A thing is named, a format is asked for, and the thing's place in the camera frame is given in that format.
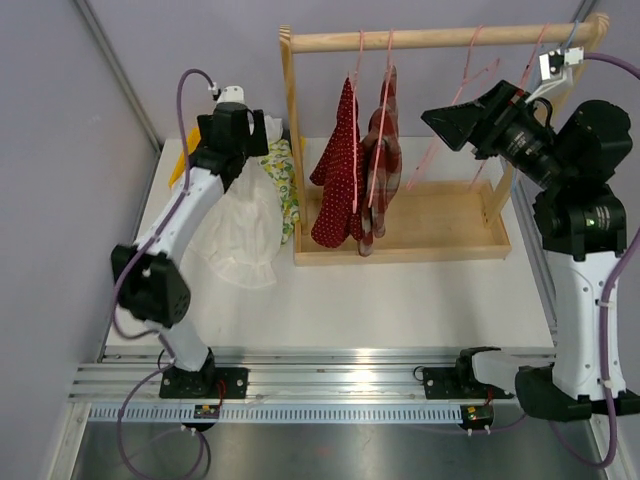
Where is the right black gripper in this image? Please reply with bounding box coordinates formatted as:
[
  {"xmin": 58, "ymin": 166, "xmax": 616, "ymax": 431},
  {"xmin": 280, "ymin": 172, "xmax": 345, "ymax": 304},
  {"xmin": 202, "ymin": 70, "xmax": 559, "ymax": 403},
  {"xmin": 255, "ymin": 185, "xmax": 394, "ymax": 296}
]
[{"xmin": 422, "ymin": 80, "xmax": 570, "ymax": 189}]

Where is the lemon print skirt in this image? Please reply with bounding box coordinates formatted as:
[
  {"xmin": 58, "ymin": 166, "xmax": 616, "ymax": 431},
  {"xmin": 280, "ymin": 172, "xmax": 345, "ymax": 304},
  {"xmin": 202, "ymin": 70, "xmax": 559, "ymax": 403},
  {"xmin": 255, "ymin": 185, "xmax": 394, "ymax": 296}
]
[{"xmin": 259, "ymin": 139, "xmax": 300, "ymax": 245}]

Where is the pink hanger of white skirt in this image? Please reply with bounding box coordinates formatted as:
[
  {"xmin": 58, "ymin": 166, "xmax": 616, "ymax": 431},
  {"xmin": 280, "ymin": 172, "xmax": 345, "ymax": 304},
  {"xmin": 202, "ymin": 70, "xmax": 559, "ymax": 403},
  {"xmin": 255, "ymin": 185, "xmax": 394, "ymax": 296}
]
[{"xmin": 405, "ymin": 24, "xmax": 501, "ymax": 190}]

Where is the white skirt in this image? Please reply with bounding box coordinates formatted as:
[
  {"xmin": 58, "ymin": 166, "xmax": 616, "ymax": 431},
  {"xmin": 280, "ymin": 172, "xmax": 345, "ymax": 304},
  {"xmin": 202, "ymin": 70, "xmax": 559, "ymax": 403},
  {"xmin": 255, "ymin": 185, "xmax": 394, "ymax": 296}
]
[{"xmin": 181, "ymin": 114, "xmax": 284, "ymax": 290}]

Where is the pink hanger of lemon skirt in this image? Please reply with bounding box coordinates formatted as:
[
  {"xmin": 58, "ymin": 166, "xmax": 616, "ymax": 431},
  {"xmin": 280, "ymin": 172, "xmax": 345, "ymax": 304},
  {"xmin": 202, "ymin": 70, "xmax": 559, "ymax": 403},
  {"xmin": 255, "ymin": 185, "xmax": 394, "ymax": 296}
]
[{"xmin": 467, "ymin": 21, "xmax": 551, "ymax": 193}]

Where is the red plaid skirt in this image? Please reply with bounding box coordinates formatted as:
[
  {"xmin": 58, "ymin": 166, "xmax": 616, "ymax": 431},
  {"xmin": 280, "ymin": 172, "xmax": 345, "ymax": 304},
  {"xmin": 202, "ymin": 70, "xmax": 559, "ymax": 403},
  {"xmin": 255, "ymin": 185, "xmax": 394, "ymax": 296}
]
[{"xmin": 358, "ymin": 67, "xmax": 402, "ymax": 257}]

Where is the blue wire hanger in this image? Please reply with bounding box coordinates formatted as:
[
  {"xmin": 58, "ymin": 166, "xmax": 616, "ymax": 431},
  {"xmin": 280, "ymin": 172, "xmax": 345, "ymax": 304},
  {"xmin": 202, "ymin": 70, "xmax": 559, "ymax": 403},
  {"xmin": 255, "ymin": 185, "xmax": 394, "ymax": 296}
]
[{"xmin": 534, "ymin": 19, "xmax": 582, "ymax": 86}]

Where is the red polka dot skirt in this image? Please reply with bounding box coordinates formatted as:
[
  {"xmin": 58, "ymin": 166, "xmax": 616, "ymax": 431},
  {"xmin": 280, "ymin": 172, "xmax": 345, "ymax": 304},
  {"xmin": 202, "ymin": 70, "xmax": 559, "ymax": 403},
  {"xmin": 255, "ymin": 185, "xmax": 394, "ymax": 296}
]
[{"xmin": 310, "ymin": 79, "xmax": 365, "ymax": 249}]

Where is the pink hanger of polka skirt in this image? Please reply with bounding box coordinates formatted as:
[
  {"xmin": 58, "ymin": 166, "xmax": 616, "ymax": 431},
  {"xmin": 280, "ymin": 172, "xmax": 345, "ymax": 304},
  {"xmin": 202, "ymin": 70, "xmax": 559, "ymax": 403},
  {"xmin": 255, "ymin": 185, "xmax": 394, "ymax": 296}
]
[{"xmin": 349, "ymin": 30, "xmax": 365, "ymax": 214}]

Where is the pink hanger of plaid skirt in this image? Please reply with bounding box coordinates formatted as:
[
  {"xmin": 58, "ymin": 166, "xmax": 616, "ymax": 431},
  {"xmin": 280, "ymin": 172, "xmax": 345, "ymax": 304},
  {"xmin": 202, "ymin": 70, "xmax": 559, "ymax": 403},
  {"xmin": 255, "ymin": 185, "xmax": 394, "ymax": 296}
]
[{"xmin": 367, "ymin": 29, "xmax": 395, "ymax": 208}]

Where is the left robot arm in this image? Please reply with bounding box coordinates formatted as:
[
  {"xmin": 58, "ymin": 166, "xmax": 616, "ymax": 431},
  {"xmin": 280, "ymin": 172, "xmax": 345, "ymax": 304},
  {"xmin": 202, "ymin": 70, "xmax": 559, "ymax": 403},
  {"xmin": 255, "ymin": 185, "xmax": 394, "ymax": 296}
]
[{"xmin": 111, "ymin": 101, "xmax": 268, "ymax": 397}]

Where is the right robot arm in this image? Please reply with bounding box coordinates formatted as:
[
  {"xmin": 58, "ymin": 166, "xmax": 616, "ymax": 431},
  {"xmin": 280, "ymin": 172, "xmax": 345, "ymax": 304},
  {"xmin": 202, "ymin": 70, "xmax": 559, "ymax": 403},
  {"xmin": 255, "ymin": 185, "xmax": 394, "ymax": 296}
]
[{"xmin": 421, "ymin": 81, "xmax": 639, "ymax": 422}]

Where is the yellow plastic bin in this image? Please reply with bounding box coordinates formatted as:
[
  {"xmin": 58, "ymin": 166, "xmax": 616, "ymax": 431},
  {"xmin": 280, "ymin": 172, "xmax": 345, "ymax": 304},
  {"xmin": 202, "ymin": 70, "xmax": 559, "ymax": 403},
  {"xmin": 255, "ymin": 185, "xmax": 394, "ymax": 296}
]
[{"xmin": 168, "ymin": 127, "xmax": 201, "ymax": 188}]

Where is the wooden clothes rack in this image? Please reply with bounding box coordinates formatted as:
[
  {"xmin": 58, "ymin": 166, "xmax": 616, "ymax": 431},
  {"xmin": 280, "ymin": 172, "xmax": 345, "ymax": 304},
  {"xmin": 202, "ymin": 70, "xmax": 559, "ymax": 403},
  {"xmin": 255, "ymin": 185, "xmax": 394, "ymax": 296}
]
[{"xmin": 279, "ymin": 13, "xmax": 610, "ymax": 266}]

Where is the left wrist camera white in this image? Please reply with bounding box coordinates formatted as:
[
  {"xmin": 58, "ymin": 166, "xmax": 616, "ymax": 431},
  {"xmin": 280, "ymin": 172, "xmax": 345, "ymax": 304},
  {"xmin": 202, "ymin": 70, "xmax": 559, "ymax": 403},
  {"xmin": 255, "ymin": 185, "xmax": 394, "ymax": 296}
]
[{"xmin": 208, "ymin": 82, "xmax": 246, "ymax": 105}]

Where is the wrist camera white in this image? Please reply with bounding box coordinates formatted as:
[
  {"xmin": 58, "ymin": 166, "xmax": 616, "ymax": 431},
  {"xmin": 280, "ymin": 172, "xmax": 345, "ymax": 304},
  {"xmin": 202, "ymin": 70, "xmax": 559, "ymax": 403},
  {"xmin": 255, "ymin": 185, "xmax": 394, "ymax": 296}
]
[
  {"xmin": 208, "ymin": 82, "xmax": 246, "ymax": 105},
  {"xmin": 525, "ymin": 47, "xmax": 584, "ymax": 104}
]

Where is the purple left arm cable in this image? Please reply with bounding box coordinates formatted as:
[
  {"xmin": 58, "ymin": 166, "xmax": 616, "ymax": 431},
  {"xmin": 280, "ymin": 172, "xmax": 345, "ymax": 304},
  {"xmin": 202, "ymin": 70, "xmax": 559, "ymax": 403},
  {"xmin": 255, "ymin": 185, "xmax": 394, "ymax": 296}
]
[{"xmin": 110, "ymin": 68, "xmax": 221, "ymax": 480}]

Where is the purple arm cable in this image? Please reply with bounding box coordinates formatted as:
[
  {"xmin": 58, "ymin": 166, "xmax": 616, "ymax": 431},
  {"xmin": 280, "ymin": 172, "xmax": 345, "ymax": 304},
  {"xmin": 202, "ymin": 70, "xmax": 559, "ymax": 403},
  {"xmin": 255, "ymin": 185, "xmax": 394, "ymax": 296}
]
[
  {"xmin": 544, "ymin": 52, "xmax": 640, "ymax": 469},
  {"xmin": 110, "ymin": 68, "xmax": 221, "ymax": 480}
]

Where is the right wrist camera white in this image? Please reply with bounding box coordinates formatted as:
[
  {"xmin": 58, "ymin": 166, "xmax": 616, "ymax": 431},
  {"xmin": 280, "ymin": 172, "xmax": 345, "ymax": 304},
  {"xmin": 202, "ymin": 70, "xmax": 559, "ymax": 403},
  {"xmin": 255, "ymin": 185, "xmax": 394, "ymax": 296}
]
[{"xmin": 525, "ymin": 47, "xmax": 584, "ymax": 104}]

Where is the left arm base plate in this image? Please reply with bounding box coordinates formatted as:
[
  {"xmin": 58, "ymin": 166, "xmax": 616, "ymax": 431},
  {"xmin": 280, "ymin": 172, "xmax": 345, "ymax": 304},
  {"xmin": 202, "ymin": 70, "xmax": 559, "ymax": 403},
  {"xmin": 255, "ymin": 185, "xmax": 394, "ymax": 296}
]
[{"xmin": 159, "ymin": 367, "xmax": 249, "ymax": 400}]

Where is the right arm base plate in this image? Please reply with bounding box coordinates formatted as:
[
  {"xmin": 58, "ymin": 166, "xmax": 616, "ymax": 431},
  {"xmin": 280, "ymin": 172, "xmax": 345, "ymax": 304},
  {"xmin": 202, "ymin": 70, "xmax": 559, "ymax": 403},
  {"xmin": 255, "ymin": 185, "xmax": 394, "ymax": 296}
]
[{"xmin": 414, "ymin": 366, "xmax": 514, "ymax": 400}]

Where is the aluminium mounting rail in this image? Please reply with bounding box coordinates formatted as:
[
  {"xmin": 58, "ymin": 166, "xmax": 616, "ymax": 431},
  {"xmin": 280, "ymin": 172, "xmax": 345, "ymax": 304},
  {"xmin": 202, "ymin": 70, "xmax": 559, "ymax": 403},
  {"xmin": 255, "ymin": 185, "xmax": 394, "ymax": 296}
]
[{"xmin": 68, "ymin": 346, "xmax": 516, "ymax": 424}]

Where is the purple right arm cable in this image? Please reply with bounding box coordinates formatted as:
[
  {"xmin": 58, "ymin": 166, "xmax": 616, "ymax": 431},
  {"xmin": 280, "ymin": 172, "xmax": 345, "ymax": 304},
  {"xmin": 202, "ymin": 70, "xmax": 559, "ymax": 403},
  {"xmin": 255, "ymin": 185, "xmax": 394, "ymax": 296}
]
[{"xmin": 544, "ymin": 52, "xmax": 640, "ymax": 469}]

